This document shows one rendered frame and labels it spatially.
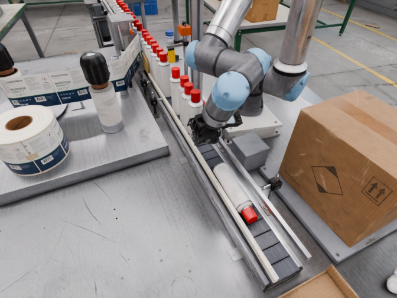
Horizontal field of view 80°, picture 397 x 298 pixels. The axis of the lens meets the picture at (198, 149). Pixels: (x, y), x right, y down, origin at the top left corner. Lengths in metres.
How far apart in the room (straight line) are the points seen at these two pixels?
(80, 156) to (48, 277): 0.39
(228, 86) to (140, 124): 0.57
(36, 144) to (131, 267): 0.47
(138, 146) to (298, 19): 0.67
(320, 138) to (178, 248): 0.49
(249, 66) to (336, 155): 0.31
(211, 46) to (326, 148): 0.40
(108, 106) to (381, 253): 0.97
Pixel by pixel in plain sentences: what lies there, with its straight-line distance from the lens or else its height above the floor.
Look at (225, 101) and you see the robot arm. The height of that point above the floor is 1.21.
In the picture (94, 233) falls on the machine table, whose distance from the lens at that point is 0.80.
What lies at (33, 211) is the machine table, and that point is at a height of 0.83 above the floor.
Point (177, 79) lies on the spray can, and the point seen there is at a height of 1.05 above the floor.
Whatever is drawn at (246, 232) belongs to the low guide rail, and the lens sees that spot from 0.66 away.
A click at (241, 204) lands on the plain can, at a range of 0.68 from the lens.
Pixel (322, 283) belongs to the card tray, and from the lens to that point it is 0.76.
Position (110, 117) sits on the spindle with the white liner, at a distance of 0.96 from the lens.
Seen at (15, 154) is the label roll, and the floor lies 0.98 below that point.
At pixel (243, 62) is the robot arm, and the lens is 0.60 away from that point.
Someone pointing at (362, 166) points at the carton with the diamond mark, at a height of 1.09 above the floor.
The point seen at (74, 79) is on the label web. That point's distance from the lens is 1.13.
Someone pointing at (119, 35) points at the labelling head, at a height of 1.07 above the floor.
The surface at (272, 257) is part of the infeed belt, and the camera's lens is 0.68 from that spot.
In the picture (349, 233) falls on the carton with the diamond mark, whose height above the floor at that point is 0.90.
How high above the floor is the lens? 1.49
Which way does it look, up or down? 44 degrees down
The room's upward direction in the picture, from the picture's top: straight up
